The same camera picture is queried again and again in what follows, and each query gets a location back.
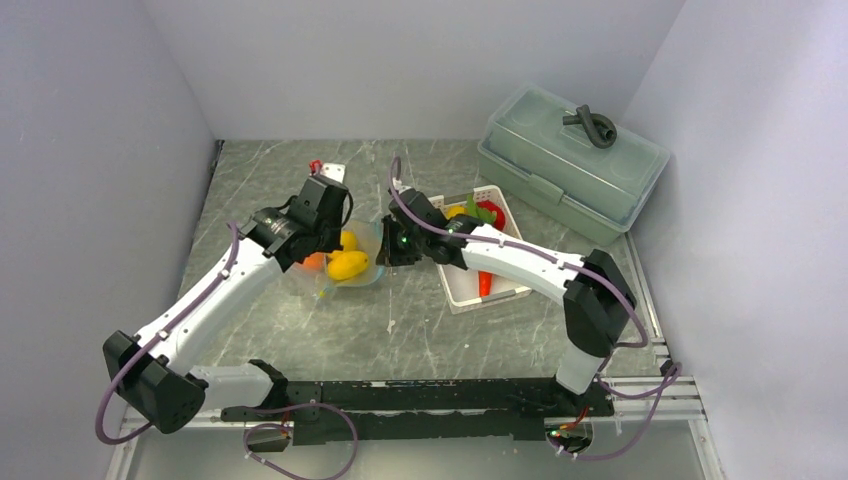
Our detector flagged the yellow toy apple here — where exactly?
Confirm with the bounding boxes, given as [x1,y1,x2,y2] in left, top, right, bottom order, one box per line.
[340,230,359,252]

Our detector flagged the clear zip top bag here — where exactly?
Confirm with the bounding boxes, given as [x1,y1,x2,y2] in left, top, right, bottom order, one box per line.
[288,220,385,299]

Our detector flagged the orange toy tangerine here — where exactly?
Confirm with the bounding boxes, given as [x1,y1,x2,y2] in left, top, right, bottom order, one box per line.
[301,252,327,271]

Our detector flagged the yellow toy mango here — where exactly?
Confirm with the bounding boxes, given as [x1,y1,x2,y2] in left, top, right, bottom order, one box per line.
[326,250,370,282]

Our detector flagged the white perforated plastic basket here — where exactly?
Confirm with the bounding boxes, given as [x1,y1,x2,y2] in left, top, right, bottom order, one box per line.
[436,185,532,315]

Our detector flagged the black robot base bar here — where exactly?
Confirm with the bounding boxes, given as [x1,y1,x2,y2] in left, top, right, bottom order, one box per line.
[220,364,614,446]

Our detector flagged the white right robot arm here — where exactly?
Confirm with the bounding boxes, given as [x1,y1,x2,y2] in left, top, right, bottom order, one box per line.
[388,186,639,415]

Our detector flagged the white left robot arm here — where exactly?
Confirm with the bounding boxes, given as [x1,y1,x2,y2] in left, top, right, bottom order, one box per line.
[96,164,353,445]

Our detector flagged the orange toy carrot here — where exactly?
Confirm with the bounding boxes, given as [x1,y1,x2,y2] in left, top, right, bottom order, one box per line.
[478,271,494,298]

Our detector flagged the red toy strawberry with leaves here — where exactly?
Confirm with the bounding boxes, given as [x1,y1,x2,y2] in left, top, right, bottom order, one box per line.
[465,194,507,231]

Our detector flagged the green storage box clear lid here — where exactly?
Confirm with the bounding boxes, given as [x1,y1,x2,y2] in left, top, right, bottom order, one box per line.
[478,85,671,246]

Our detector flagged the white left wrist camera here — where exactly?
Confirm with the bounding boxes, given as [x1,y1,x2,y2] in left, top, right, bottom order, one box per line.
[309,160,346,183]

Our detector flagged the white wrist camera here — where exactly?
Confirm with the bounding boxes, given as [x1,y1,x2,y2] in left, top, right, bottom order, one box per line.
[389,174,408,196]
[309,160,346,183]

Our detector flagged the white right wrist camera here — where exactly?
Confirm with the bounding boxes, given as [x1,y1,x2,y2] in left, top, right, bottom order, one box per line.
[389,174,408,196]

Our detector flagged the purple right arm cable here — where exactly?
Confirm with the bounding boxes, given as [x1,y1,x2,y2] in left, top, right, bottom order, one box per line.
[387,156,684,463]

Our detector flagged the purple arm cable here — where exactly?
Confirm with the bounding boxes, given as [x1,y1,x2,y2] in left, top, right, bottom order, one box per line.
[387,156,684,463]
[94,221,241,446]

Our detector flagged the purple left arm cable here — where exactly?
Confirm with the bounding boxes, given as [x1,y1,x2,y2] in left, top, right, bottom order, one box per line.
[94,221,241,446]

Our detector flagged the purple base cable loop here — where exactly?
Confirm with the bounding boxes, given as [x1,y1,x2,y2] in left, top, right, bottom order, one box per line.
[242,402,360,480]

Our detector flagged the dark coiled hose piece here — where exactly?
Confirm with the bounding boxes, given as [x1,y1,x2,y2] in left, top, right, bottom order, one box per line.
[562,104,619,150]

